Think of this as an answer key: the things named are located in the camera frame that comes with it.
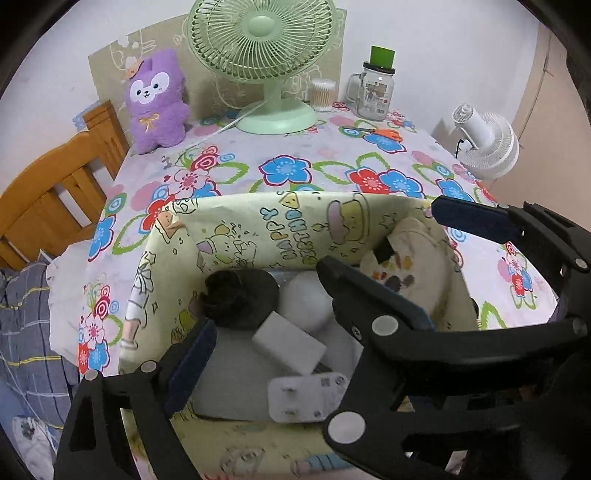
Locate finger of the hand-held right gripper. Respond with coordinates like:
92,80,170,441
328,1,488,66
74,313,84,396
316,255,588,459
431,196,591,278

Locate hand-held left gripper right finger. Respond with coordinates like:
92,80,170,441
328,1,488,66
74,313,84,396
401,371,536,480

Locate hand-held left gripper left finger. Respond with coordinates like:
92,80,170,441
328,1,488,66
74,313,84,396
53,318,218,480

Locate white round puff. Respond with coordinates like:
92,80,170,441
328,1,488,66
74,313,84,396
279,271,334,336

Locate cream bear pouch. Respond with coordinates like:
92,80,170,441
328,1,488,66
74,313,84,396
359,217,456,320

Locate black makeup sponge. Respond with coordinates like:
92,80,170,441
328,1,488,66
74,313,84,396
204,272,245,320

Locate white rectangular block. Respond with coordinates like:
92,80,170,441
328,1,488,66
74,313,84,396
252,311,327,371

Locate black round puff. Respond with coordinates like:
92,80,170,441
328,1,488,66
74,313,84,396
202,271,281,331

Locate yellow fabric storage box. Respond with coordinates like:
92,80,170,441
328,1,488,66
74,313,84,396
119,191,479,480

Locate white box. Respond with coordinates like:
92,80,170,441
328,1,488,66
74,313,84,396
191,323,366,422

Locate white standing fan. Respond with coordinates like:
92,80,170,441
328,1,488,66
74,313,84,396
451,104,520,181

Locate white plug adapter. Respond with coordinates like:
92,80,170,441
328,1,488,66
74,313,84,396
268,372,350,425

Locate orange scissors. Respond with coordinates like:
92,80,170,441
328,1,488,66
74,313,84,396
341,126,403,140

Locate beige door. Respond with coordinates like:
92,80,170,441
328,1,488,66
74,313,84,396
512,23,591,155

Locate floral tablecloth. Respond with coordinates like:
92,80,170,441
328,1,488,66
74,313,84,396
76,108,560,376

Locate glass jar mug green lid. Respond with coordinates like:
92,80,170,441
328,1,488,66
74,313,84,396
346,45,397,122

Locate blue plaid bedding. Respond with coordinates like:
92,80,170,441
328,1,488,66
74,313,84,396
0,261,82,480

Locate cotton swab container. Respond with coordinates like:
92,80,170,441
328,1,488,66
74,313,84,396
310,78,338,113

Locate wooden chair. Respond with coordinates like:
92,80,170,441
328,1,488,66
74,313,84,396
0,100,130,269

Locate purple plush toy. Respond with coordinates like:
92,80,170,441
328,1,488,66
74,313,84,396
124,49,191,156

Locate blue printed card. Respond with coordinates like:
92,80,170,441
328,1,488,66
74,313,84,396
73,108,101,133

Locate green desk fan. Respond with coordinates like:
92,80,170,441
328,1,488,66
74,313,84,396
187,0,345,135

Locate beige patterned board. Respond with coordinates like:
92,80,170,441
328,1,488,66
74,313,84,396
88,14,345,124

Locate white fan cable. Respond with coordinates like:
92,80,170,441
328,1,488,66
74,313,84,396
216,104,260,136

